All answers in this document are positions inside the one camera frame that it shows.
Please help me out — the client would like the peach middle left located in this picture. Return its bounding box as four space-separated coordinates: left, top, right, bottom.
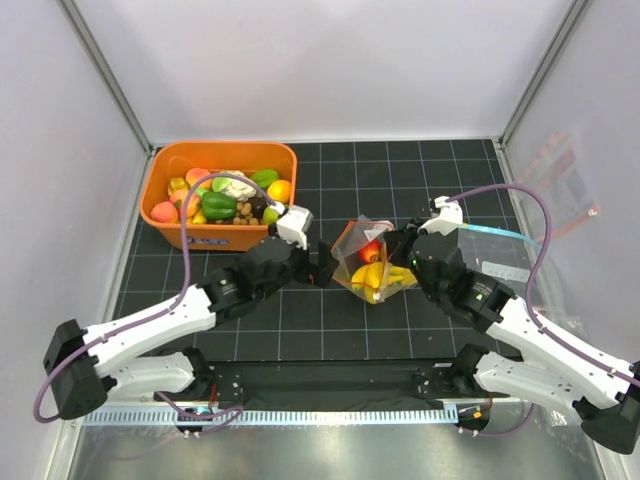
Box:
169 189 200 218

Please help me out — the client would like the yellow lemon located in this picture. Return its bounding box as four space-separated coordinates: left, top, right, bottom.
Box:
267 179 292 204

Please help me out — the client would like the blue zipper clear bag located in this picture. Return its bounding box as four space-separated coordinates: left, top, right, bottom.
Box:
457 223 541 297

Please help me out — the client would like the dark purple fruit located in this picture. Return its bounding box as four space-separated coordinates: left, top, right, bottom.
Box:
248 196 268 220

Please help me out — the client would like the green star fruit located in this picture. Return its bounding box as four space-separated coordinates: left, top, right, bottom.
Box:
250 168 280 189

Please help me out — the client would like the orange plastic bin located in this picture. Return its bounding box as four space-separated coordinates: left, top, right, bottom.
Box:
140 141 298 251

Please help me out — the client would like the red zipper clear bag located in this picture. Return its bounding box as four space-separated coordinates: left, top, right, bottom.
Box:
331 216 417 305

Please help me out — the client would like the red apple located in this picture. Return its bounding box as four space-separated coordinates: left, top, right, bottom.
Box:
357 239 383 264

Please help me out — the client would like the yellow star fruit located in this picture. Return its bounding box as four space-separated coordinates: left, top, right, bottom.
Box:
167 177 190 197

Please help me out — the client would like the peach upper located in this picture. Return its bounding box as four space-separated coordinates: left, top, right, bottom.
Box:
185 168 212 190

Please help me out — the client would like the green bell pepper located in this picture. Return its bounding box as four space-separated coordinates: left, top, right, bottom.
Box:
200 191 237 220

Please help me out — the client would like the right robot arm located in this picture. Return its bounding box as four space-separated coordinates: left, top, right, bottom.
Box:
383 227 639 455

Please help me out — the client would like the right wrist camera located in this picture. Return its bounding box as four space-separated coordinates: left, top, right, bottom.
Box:
418 196 463 236

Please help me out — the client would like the peach front left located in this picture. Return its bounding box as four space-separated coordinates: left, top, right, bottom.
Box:
150 201 179 224

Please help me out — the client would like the black grid mat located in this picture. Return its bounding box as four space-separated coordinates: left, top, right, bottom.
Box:
108 139 516 361

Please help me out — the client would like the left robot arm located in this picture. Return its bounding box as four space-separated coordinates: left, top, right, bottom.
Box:
33 236 339 423

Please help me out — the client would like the cauliflower toy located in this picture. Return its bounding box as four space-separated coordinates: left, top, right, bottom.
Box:
212 170 256 202

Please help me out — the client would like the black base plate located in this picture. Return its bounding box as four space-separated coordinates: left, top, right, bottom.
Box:
162 359 489 412

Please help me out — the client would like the green lime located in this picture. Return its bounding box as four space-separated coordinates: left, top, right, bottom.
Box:
262 207 280 225

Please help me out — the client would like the peach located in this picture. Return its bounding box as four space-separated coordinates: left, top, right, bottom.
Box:
169 189 200 218
150 201 179 224
185 168 212 190

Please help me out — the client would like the brown nuts pile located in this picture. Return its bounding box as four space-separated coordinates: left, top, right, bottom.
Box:
213 202 263 225

